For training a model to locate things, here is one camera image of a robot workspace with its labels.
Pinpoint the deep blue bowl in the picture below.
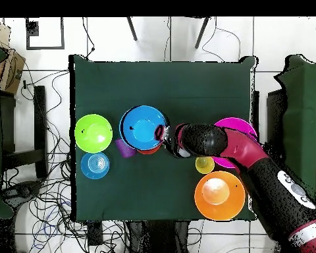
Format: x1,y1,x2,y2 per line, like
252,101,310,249
118,105,169,152

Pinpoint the small red-orange bowl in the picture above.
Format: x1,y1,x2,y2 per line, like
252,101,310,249
137,144,162,155

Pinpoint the purple cup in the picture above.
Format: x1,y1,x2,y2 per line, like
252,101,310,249
115,138,137,159

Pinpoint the dark green table cloth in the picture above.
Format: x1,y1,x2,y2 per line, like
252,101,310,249
68,54,257,222

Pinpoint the yellow cup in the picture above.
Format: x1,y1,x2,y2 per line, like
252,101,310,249
195,155,215,175

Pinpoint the lime green bowl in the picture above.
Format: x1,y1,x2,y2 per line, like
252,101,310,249
74,113,113,154

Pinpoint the shallow blue bowl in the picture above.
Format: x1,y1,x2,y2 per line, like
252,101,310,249
80,152,111,180

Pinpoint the pink bowl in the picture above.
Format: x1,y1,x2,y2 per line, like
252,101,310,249
211,117,258,169

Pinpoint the large yellow-orange bowl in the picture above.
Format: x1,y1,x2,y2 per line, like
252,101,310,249
194,170,246,221

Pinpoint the black tripod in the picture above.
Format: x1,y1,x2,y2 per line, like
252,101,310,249
126,16,211,49

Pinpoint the black box stand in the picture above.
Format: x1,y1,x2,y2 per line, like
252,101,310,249
266,88,287,154

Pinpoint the black bench stand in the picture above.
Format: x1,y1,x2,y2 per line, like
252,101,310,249
0,85,49,180

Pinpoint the black power box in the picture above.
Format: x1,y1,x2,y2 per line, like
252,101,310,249
87,223,104,246

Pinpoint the dark grey round base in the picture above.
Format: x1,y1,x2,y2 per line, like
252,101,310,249
2,180,43,209

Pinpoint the cardboard box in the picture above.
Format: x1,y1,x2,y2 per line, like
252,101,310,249
0,20,26,96

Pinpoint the black cable with plug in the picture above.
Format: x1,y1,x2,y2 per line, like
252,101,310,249
81,16,96,60

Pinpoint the tangle of black cables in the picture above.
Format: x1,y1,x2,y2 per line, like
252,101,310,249
1,69,127,253

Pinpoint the black square frame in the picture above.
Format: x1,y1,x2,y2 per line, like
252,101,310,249
25,17,65,50

